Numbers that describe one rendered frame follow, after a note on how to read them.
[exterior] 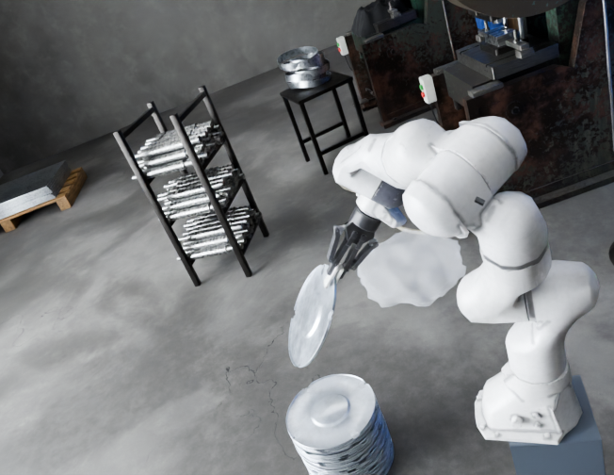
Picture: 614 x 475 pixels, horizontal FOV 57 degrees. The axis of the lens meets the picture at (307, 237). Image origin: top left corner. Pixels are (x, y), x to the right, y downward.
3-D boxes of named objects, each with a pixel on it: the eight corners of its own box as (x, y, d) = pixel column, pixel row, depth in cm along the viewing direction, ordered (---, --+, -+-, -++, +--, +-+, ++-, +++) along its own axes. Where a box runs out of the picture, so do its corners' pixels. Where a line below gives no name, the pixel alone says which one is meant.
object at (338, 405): (317, 467, 160) (316, 466, 159) (271, 413, 183) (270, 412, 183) (395, 406, 169) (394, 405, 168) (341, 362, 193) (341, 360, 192)
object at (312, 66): (324, 175, 386) (284, 63, 348) (302, 159, 425) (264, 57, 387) (375, 151, 392) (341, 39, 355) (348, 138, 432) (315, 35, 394)
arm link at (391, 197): (356, 200, 127) (396, 221, 127) (385, 148, 122) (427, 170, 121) (365, 180, 143) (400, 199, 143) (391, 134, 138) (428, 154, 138)
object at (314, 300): (319, 373, 139) (316, 372, 139) (282, 362, 166) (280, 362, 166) (346, 261, 145) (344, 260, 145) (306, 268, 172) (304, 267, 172)
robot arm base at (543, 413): (479, 450, 122) (467, 406, 115) (472, 384, 137) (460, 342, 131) (591, 442, 115) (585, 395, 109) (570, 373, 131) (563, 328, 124)
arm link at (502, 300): (554, 266, 90) (438, 279, 96) (561, 328, 109) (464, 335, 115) (543, 208, 95) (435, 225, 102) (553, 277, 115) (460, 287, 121)
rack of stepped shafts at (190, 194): (258, 275, 304) (183, 112, 259) (185, 288, 319) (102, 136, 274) (276, 232, 339) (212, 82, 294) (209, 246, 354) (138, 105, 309)
